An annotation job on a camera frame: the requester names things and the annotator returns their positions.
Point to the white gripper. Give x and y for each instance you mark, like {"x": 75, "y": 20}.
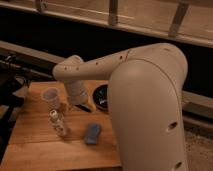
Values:
{"x": 76, "y": 94}

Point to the clear plastic bottle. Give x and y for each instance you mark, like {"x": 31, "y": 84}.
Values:
{"x": 58, "y": 123}

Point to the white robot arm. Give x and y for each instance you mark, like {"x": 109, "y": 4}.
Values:
{"x": 144, "y": 102}

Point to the translucent plastic cup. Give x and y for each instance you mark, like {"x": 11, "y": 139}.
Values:
{"x": 51, "y": 96}

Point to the blue sponge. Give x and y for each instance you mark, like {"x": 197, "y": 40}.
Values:
{"x": 92, "y": 134}

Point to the black equipment at left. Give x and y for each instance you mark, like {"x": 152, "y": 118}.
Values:
{"x": 14, "y": 84}

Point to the metal frame rail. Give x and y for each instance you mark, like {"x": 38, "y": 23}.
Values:
{"x": 188, "y": 21}

